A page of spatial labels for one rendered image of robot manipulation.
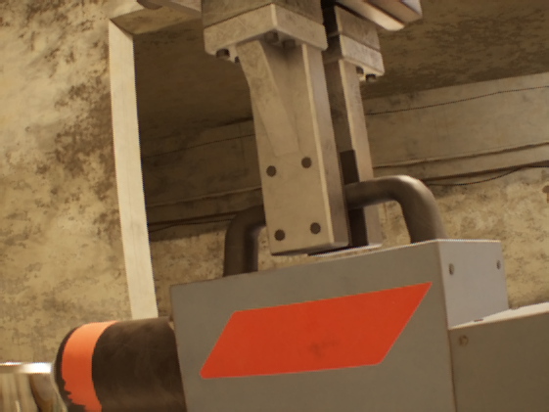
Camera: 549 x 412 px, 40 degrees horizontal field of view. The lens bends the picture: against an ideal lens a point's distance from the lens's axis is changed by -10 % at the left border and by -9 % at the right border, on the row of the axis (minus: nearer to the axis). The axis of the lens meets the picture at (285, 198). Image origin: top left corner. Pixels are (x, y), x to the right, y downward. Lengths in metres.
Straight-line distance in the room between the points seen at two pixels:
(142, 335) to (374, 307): 0.22
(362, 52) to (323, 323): 0.23
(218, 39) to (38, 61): 4.90
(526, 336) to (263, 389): 0.18
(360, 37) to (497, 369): 0.30
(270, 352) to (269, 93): 0.17
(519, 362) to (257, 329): 0.18
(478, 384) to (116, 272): 4.46
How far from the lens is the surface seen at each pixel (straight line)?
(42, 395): 0.78
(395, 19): 0.68
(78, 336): 0.70
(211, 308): 0.55
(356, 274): 0.49
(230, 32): 0.55
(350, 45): 0.62
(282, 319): 0.52
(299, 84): 0.56
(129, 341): 0.65
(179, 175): 10.55
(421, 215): 0.54
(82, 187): 5.03
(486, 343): 0.46
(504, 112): 9.94
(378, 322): 0.49
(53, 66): 5.35
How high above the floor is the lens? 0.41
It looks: 8 degrees up
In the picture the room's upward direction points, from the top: 7 degrees counter-clockwise
